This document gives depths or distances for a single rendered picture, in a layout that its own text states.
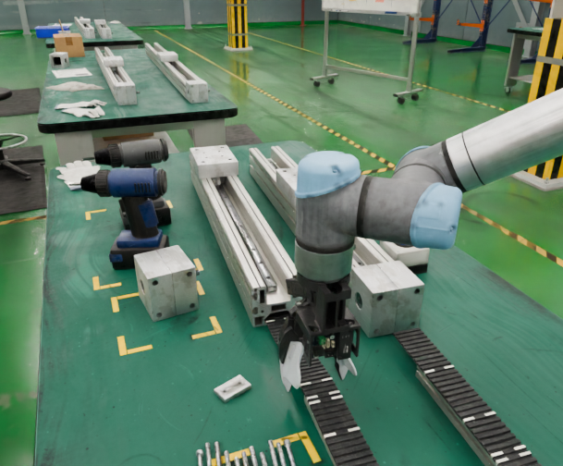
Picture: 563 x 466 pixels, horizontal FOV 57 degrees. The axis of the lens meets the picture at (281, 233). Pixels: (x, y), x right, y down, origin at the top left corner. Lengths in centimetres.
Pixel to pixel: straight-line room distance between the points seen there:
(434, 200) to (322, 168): 13
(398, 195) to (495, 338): 48
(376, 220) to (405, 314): 39
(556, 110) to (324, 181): 28
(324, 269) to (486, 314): 50
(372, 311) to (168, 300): 37
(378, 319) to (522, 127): 42
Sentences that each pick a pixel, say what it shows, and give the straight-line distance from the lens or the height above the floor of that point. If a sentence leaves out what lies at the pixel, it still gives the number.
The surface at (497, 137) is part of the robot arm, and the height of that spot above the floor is 118.
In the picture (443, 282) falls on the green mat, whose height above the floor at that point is 78.
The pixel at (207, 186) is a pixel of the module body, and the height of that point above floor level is 86.
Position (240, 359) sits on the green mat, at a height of 78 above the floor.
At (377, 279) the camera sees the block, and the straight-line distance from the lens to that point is 94.
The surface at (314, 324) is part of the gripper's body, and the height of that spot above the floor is 95.
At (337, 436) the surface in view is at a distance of 74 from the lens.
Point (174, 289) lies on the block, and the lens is 98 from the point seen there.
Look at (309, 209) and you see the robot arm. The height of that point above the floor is 111.
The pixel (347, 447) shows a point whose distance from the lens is 73.
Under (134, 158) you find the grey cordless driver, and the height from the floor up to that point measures 97.
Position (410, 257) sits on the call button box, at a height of 83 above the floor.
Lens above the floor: 136
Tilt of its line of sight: 26 degrees down
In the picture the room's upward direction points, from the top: straight up
